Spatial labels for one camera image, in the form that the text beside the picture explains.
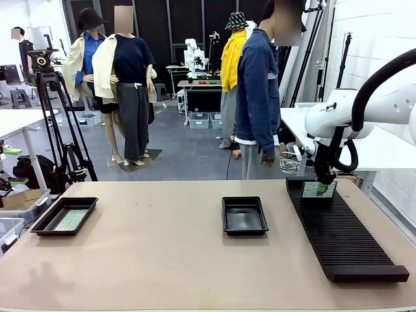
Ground large white work table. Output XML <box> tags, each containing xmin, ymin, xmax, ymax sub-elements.
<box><xmin>279</xmin><ymin>106</ymin><xmax>416</xmax><ymax>198</ymax></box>

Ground brown cardboard box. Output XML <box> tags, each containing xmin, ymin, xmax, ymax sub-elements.
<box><xmin>1</xmin><ymin>189</ymin><xmax>45</xmax><ymax>209</ymax></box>

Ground green printed circuit board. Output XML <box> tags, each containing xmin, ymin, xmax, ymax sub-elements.
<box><xmin>301</xmin><ymin>181</ymin><xmax>338</xmax><ymax>200</ymax></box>
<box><xmin>53</xmin><ymin>208</ymin><xmax>91</xmax><ymax>232</ymax></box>

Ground background person dark clothes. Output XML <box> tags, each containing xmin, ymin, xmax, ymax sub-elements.
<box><xmin>10</xmin><ymin>27</ymin><xmax>35</xmax><ymax>77</ymax></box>

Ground black ESD plastic tray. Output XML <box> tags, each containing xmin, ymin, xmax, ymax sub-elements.
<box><xmin>221</xmin><ymin>196</ymin><xmax>270</xmax><ymax>237</ymax></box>
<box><xmin>30</xmin><ymin>196</ymin><xmax>99</xmax><ymax>237</ymax></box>

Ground black bag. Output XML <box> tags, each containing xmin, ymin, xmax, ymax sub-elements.
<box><xmin>12</xmin><ymin>155</ymin><xmax>68</xmax><ymax>195</ymax></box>

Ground clear empty storage bin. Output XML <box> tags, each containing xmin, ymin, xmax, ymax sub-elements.
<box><xmin>0</xmin><ymin>217</ymin><xmax>26</xmax><ymax>257</ymax></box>

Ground background table black panel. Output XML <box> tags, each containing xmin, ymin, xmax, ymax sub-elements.
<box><xmin>177</xmin><ymin>79</ymin><xmax>224</xmax><ymax>126</ymax></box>

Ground person in denim jacket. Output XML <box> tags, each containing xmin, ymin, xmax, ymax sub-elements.
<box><xmin>234</xmin><ymin>0</ymin><xmax>308</xmax><ymax>181</ymax></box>

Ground black studio stand poles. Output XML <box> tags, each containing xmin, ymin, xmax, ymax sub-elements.
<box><xmin>289</xmin><ymin>0</ymin><xmax>336</xmax><ymax>108</ymax></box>

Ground mannequin navy tee grey trousers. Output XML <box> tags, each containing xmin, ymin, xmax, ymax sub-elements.
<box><xmin>92</xmin><ymin>5</ymin><xmax>159</xmax><ymax>167</ymax></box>

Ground small white background robot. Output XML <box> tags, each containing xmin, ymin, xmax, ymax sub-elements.
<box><xmin>184</xmin><ymin>38</ymin><xmax>206</xmax><ymax>79</ymax></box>

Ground thin black light stand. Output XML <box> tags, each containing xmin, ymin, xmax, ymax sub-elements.
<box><xmin>335</xmin><ymin>31</ymin><xmax>354</xmax><ymax>89</ymax></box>

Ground black floor cable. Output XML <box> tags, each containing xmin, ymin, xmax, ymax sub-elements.
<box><xmin>226</xmin><ymin>151</ymin><xmax>235</xmax><ymax>180</ymax></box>

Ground dark mannequin base plate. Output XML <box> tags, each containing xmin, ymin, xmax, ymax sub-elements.
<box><xmin>107</xmin><ymin>148</ymin><xmax>163</xmax><ymax>168</ymax></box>

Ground grey step stool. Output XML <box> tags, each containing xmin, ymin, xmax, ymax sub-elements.
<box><xmin>153</xmin><ymin>83</ymin><xmax>168</xmax><ymax>101</ymax></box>
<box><xmin>9</xmin><ymin>89</ymin><xmax>33</xmax><ymax>110</ymax></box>

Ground mannequin bucket hat yellow hoodie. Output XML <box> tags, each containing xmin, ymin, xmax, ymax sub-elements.
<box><xmin>218</xmin><ymin>11</ymin><xmax>250</xmax><ymax>150</ymax></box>

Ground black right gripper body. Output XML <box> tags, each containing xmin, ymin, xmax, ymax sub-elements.
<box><xmin>313</xmin><ymin>142</ymin><xmax>337</xmax><ymax>178</ymax></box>

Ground black slotted PCB rack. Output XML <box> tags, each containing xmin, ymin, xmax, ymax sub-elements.
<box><xmin>285</xmin><ymin>176</ymin><xmax>410</xmax><ymax>283</ymax></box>

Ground clear bin holding cardboard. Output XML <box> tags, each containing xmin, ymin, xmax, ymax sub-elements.
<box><xmin>0</xmin><ymin>188</ymin><xmax>53</xmax><ymax>225</ymax></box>

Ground person's right forearm denim sleeve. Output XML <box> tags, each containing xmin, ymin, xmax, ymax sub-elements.
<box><xmin>255</xmin><ymin>116</ymin><xmax>278</xmax><ymax>157</ymax></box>

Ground white cable coil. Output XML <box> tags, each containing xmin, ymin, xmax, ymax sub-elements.
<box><xmin>279</xmin><ymin>157</ymin><xmax>302</xmax><ymax>173</ymax></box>

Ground mannequin black hat blue shirt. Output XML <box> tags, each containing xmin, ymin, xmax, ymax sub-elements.
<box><xmin>62</xmin><ymin>6</ymin><xmax>126</xmax><ymax>165</ymax></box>

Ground black camera tripod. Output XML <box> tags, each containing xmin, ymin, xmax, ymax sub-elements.
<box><xmin>27</xmin><ymin>34</ymin><xmax>99</xmax><ymax>194</ymax></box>

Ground clear bin with clutter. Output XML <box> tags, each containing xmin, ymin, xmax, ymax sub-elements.
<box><xmin>75</xmin><ymin>112</ymin><xmax>104</xmax><ymax>127</ymax></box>

